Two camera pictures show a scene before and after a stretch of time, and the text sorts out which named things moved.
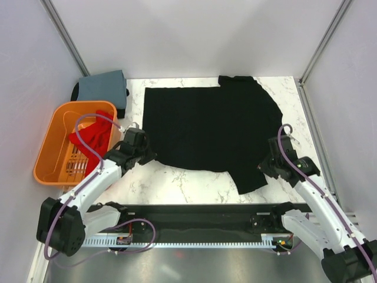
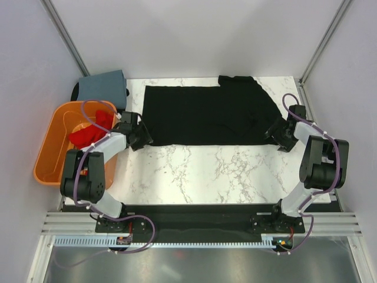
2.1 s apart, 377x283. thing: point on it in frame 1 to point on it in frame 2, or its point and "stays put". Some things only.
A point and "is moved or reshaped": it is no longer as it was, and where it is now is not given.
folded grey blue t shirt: [110, 86] stays put
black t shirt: [223, 128] is moved or reshaped
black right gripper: [264, 167] to [285, 145]
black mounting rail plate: [201, 220] stays put
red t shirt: [96, 138] stays put
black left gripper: [151, 155] to [146, 138]
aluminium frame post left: [60, 27] stays put
